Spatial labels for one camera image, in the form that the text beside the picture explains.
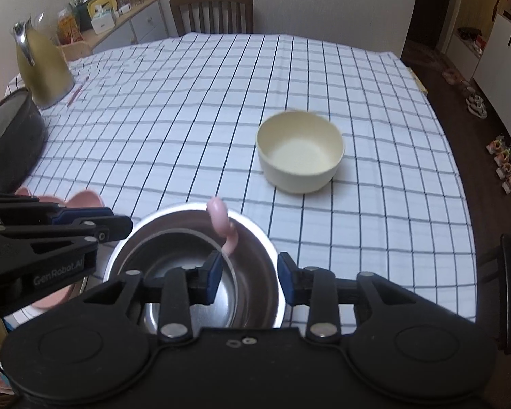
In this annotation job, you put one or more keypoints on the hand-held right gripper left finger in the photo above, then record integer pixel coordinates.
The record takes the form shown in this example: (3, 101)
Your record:
(215, 273)

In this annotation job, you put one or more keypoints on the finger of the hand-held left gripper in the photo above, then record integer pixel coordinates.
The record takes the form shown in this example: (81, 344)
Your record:
(110, 228)
(81, 215)

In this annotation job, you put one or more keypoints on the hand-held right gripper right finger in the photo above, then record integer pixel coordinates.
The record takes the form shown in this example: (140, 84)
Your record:
(283, 277)

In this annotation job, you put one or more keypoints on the pink bear-shaped plate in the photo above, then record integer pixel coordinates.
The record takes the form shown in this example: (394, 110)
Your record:
(85, 202)

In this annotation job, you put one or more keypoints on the large stainless steel bowl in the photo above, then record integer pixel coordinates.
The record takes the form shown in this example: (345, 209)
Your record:
(259, 264)

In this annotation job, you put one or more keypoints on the pink steel-lined bowl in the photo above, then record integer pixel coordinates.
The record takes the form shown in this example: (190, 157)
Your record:
(223, 223)

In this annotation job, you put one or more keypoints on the black pot with lid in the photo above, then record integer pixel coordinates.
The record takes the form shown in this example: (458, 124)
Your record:
(17, 149)

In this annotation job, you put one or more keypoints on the red pen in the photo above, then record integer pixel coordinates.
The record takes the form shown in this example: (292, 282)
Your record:
(75, 95)

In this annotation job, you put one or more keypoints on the cream round bowl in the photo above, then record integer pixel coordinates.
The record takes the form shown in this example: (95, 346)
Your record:
(300, 153)

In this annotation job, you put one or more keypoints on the checked white tablecloth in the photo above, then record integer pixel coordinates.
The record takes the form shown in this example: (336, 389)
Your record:
(196, 115)

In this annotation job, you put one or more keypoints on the olive metal kettle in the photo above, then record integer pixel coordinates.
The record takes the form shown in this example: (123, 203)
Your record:
(42, 72)

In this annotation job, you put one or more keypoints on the orange snack packet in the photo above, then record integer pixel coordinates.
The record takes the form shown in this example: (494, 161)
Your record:
(67, 29)

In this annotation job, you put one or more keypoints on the white plastic box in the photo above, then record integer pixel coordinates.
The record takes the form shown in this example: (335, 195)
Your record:
(102, 23)

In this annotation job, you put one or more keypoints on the wooden sideboard cabinet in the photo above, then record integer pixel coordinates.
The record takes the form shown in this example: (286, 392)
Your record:
(147, 21)

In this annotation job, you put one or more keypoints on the yellow square clock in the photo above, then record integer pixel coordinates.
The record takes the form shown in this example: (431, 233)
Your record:
(103, 5)

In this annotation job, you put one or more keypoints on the brown wooden chair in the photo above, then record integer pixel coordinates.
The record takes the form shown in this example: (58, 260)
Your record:
(213, 12)

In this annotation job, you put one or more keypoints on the row of small shoes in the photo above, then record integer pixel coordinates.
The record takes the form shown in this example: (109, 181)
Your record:
(504, 164)

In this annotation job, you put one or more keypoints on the pair of white shoes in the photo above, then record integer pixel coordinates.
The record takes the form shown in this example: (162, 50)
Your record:
(477, 105)

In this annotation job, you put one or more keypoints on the pair of beige slippers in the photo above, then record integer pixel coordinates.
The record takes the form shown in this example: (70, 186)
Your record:
(450, 76)

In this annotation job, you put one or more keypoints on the white tall cabinet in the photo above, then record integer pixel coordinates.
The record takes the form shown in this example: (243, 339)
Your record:
(502, 72)

